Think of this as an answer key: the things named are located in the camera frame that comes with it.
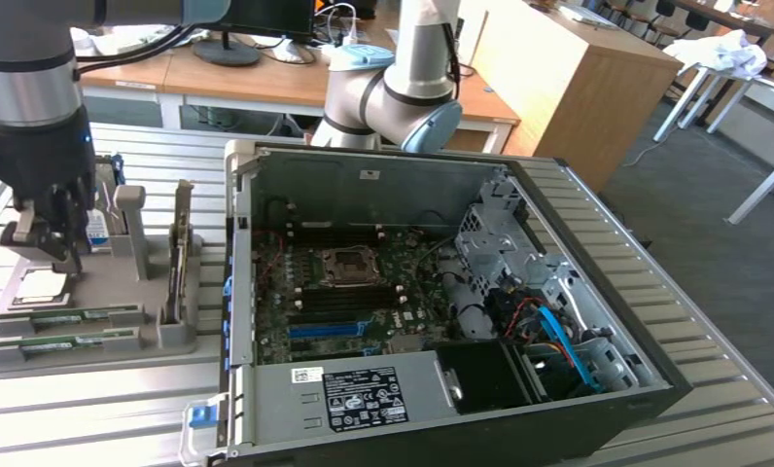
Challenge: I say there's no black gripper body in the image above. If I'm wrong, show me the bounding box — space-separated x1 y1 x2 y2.
0 103 97 201

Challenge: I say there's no green RAM stick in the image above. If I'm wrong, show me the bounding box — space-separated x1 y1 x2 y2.
0 327 139 350
0 303 143 323

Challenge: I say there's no black RAM slot bank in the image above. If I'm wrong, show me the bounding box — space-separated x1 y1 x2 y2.
280 223 389 245
293 285 409 313

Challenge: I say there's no hard disk with blue label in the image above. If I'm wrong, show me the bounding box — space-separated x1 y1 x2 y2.
83 152 127 255

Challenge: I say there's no CPU chip with metal lid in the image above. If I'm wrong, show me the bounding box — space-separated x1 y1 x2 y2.
8 270 77 306

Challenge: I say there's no grey parts rack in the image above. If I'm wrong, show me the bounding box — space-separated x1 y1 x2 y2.
0 183 224 377

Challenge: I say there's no graphics card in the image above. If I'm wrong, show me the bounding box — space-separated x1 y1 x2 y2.
164 178 197 333

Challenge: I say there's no CPU socket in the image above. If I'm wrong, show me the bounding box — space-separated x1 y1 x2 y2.
316 246 383 289

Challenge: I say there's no black computer monitor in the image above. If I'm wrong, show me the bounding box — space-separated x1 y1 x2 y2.
192 0 315 67

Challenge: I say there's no blue expansion slot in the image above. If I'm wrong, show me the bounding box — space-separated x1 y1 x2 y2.
285 317 372 342

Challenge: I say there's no blue case latch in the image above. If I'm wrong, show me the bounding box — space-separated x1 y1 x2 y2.
187 405 216 430

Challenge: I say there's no grey power supply with label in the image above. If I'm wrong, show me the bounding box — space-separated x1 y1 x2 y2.
228 351 459 448

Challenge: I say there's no green motherboard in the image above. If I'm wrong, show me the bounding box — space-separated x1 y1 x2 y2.
252 222 459 367

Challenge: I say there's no metal disk bay cage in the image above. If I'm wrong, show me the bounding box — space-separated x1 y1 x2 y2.
453 178 655 391

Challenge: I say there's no tall wooden cabinet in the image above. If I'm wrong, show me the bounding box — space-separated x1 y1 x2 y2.
468 8 684 194

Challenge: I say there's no black open PC case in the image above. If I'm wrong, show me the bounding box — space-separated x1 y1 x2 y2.
179 137 697 467

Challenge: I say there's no black chair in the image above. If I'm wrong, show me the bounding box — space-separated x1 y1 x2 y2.
645 0 680 45

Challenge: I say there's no white table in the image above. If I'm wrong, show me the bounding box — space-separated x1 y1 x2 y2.
651 62 774 143

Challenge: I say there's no white metal table leg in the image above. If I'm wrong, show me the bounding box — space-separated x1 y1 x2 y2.
721 139 774 226

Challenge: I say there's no crumpled white cloth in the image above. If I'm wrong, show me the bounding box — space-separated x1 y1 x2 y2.
660 28 768 82

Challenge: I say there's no wooden desk with white frame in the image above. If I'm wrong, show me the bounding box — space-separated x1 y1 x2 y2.
77 23 521 153

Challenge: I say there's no red and black wire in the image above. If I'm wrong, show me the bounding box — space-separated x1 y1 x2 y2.
504 297 556 338

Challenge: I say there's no blue flat wire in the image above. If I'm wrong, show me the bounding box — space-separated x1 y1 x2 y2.
536 303 601 393

